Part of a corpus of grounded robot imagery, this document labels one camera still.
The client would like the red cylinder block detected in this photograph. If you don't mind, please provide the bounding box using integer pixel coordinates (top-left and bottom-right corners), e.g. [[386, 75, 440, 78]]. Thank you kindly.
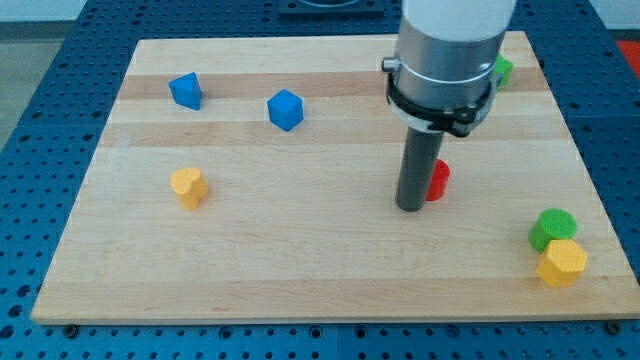
[[426, 159, 451, 201]]

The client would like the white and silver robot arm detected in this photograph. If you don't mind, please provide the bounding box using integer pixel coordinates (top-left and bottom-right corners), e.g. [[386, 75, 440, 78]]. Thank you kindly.
[[381, 0, 516, 137]]

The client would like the green block behind arm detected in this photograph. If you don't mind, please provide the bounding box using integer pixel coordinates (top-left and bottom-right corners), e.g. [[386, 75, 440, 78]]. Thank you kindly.
[[493, 54, 514, 88]]

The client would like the blue cube block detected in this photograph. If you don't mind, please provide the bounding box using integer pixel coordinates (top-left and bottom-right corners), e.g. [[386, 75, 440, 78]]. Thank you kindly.
[[267, 89, 304, 132]]

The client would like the light wooden board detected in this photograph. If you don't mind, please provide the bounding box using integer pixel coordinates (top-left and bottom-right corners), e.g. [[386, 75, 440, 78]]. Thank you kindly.
[[31, 32, 639, 325]]

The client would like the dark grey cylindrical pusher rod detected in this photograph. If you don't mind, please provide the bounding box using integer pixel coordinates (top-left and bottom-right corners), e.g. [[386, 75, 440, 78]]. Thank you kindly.
[[395, 128, 444, 212]]

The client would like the yellow heart block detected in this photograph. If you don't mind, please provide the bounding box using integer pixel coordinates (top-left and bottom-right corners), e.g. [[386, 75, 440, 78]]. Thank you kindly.
[[169, 167, 209, 211]]

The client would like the blue triangle block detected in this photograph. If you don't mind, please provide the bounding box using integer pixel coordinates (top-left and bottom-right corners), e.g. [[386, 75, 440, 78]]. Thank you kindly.
[[168, 72, 202, 111]]

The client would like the green cylinder block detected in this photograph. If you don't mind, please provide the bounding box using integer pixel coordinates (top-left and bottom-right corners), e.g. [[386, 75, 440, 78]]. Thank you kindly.
[[528, 208, 578, 253]]

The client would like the yellow hexagon block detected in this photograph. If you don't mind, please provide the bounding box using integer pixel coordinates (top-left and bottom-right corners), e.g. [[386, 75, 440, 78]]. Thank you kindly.
[[536, 239, 589, 288]]

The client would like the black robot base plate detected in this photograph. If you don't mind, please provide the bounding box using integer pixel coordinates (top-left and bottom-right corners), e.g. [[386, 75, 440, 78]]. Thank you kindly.
[[275, 0, 385, 17]]

